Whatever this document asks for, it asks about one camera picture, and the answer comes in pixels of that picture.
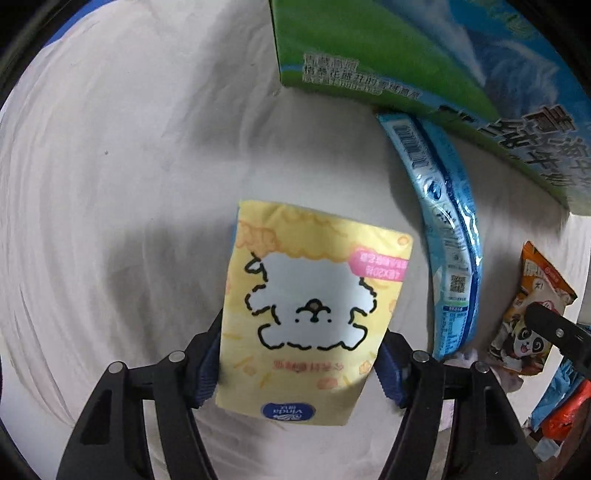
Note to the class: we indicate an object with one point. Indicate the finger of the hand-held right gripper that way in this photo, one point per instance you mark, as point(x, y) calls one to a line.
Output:
point(558, 334)

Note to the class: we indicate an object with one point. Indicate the white bed sheet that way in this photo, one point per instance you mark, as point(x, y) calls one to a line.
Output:
point(138, 184)

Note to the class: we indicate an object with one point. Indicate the yellow cartoon snack pouch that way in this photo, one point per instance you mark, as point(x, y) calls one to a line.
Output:
point(295, 318)

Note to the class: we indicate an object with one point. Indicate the blue and orange snack packet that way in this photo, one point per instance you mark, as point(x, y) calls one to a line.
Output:
point(561, 406)

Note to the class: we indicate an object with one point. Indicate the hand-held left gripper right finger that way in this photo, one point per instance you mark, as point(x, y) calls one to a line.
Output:
point(390, 374)

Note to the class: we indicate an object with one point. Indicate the orange panda snack packet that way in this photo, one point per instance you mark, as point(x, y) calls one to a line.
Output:
point(531, 318)

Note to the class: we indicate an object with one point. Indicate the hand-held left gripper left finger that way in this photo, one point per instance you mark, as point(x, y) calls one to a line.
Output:
point(208, 369)

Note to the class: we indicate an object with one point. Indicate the green and blue carton box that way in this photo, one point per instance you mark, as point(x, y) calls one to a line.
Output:
point(415, 69)

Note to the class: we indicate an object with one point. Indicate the blue plastic snack packet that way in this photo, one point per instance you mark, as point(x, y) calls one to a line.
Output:
point(445, 230)

